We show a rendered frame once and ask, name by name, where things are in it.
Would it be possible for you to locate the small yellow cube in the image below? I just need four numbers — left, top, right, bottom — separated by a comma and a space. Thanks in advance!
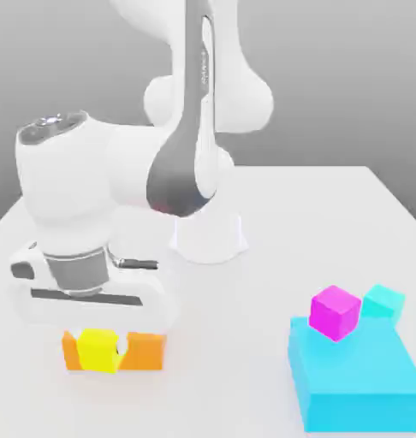
76, 328, 123, 375

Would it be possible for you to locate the small magenta cube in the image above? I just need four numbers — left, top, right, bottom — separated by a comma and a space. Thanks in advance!
308, 284, 362, 343

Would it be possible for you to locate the large cyan box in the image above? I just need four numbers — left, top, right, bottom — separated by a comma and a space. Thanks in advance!
288, 315, 416, 435

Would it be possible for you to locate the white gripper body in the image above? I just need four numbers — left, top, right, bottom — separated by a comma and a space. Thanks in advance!
15, 272, 179, 334

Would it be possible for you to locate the small teal cube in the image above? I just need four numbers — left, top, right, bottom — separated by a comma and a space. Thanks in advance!
360, 282, 407, 327

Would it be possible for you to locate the large orange box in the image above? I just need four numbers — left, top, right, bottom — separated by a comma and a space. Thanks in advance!
61, 329, 168, 373

